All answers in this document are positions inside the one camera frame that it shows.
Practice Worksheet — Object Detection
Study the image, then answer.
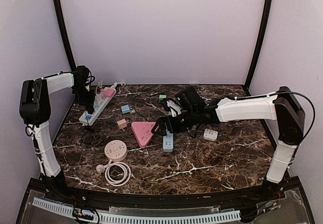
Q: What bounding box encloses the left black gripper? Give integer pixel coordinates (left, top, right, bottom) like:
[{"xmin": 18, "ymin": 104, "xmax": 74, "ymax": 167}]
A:
[{"xmin": 72, "ymin": 84, "xmax": 95, "ymax": 106}]

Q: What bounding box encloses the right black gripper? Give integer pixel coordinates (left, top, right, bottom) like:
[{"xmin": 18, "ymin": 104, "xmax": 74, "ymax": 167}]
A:
[{"xmin": 152, "ymin": 107, "xmax": 199, "ymax": 135}]

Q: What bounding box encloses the blue grey power strip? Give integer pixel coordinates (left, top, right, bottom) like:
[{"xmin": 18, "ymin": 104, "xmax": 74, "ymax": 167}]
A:
[{"xmin": 163, "ymin": 133, "xmax": 174, "ymax": 152}]

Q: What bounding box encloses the pink triangular power strip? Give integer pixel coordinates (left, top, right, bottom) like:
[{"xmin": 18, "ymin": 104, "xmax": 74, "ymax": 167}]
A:
[{"xmin": 131, "ymin": 122, "xmax": 155, "ymax": 149}]

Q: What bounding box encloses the long white power strip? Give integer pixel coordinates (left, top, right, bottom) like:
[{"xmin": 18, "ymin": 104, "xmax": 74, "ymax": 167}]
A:
[{"xmin": 79, "ymin": 82, "xmax": 126, "ymax": 126}]

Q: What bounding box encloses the pink plug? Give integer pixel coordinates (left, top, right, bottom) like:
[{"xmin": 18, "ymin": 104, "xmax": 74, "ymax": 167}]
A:
[
  {"xmin": 96, "ymin": 80, "xmax": 116, "ymax": 98},
  {"xmin": 117, "ymin": 119, "xmax": 129, "ymax": 130}
]

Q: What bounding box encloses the green charger plug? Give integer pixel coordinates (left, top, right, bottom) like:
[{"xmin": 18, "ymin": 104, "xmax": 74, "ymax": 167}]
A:
[{"xmin": 158, "ymin": 94, "xmax": 167, "ymax": 102}]

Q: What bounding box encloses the small blue charger plug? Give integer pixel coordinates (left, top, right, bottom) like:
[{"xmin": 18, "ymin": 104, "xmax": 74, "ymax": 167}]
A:
[{"xmin": 121, "ymin": 105, "xmax": 131, "ymax": 114}]

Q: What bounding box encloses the pink round power socket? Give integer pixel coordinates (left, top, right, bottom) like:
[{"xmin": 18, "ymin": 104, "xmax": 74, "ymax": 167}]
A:
[{"xmin": 104, "ymin": 140, "xmax": 128, "ymax": 162}]

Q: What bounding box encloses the white square plug adapter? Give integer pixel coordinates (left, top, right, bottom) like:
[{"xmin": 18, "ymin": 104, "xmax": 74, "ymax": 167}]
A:
[{"xmin": 203, "ymin": 129, "xmax": 218, "ymax": 142}]

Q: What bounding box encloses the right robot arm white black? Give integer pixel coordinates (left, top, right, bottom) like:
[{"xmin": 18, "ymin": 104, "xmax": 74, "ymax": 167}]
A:
[{"xmin": 151, "ymin": 86, "xmax": 309, "ymax": 201}]

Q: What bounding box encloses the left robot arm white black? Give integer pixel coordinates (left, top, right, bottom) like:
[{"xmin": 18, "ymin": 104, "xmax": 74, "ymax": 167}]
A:
[{"xmin": 19, "ymin": 66, "xmax": 95, "ymax": 178}]

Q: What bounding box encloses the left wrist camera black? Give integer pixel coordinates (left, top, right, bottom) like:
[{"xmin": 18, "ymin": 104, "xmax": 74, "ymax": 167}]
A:
[{"xmin": 72, "ymin": 66, "xmax": 95, "ymax": 91}]

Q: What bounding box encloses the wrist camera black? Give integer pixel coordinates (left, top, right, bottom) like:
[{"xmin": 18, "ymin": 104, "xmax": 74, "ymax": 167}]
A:
[
  {"xmin": 161, "ymin": 86, "xmax": 206, "ymax": 117},
  {"xmin": 72, "ymin": 66, "xmax": 95, "ymax": 91}
]

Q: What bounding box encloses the black usb cable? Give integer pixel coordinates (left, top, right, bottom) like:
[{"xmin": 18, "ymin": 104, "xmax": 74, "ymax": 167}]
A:
[{"xmin": 132, "ymin": 92, "xmax": 161, "ymax": 124}]

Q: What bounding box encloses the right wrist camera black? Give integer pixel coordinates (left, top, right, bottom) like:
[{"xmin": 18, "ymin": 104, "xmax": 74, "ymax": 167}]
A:
[{"xmin": 161, "ymin": 86, "xmax": 206, "ymax": 117}]

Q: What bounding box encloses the pink coiled cord with plug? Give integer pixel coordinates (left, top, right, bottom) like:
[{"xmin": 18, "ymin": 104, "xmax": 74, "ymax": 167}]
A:
[{"xmin": 95, "ymin": 159, "xmax": 132, "ymax": 186}]

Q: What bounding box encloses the white slotted cable duct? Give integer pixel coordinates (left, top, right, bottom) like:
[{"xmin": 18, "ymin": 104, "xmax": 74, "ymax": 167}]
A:
[{"xmin": 32, "ymin": 197, "xmax": 241, "ymax": 224}]

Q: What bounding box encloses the left black frame post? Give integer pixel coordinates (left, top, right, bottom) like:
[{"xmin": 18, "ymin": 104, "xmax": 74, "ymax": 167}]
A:
[{"xmin": 53, "ymin": 0, "xmax": 76, "ymax": 71}]

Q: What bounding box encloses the black frame post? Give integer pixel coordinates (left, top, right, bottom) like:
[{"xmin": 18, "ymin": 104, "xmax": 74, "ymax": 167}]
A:
[
  {"xmin": 244, "ymin": 0, "xmax": 272, "ymax": 91},
  {"xmin": 53, "ymin": 0, "xmax": 76, "ymax": 71}
]

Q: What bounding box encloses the right black frame post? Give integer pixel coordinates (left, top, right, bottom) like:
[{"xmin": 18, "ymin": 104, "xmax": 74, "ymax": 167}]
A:
[{"xmin": 244, "ymin": 0, "xmax": 272, "ymax": 91}]

